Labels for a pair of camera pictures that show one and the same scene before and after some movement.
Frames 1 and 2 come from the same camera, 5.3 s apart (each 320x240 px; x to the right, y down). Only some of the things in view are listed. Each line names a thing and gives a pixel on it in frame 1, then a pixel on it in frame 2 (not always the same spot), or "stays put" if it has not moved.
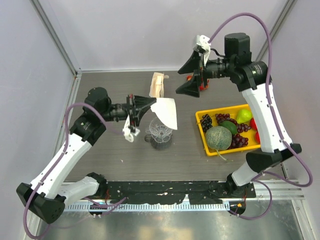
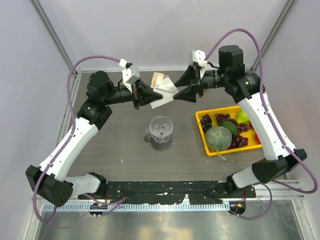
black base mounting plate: (165, 192) stays put
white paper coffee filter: (166, 109) -> (167, 89)
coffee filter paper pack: (157, 88) stays put
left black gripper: (140, 105) -> (143, 94)
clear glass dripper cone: (159, 132) stays put
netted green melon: (218, 137) stays put
